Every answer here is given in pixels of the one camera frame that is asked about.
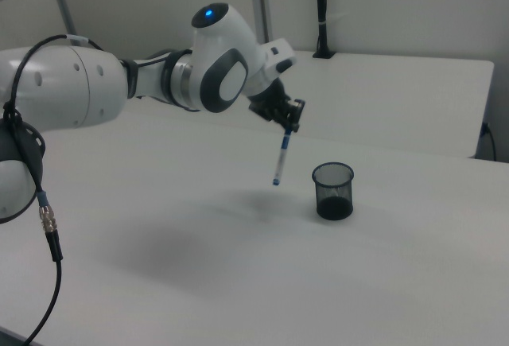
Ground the white desk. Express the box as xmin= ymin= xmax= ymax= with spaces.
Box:
xmin=119 ymin=45 xmax=495 ymax=160

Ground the black mesh pen cup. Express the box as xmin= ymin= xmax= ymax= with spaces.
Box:
xmin=311 ymin=162 xmax=355 ymax=221

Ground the black wall cable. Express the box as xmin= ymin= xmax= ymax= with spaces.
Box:
xmin=480 ymin=122 xmax=498 ymax=161

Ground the black clamped pole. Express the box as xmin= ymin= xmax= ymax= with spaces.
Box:
xmin=312 ymin=0 xmax=337 ymax=60

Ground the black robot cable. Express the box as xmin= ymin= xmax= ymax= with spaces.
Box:
xmin=2 ymin=33 xmax=105 ymax=346

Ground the blue and white marker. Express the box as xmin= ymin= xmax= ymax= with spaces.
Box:
xmin=271 ymin=124 xmax=295 ymax=187

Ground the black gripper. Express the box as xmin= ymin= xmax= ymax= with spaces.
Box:
xmin=247 ymin=80 xmax=308 ymax=135

